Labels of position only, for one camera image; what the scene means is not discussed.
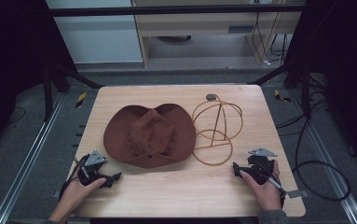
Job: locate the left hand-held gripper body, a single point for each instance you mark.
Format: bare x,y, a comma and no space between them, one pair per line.
94,160

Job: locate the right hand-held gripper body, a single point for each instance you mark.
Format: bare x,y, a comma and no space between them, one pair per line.
261,165

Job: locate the brown cowboy hat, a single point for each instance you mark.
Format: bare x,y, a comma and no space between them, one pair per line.
151,133

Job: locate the person's right hand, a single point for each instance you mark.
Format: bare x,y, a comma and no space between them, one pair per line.
264,193

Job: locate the person's left hand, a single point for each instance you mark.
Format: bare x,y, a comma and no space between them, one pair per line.
76,193

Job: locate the grey flat tag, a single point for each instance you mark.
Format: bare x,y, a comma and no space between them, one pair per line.
298,193

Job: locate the yellow black striped tape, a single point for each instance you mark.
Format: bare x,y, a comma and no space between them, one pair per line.
80,100
279,95

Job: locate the black metal stand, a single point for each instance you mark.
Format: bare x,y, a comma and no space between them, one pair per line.
47,93
305,90

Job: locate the white cabinet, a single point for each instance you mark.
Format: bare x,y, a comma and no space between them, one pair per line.
98,40

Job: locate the black curtain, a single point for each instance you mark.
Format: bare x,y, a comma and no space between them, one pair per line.
347,62
14,56

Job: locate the light wooden desk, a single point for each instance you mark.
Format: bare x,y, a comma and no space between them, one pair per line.
198,24

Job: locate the silver metal floor rail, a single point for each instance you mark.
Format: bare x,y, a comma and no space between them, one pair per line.
331,168
27,168

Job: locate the black horizontal frame bar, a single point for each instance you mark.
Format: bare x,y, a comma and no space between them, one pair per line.
167,10

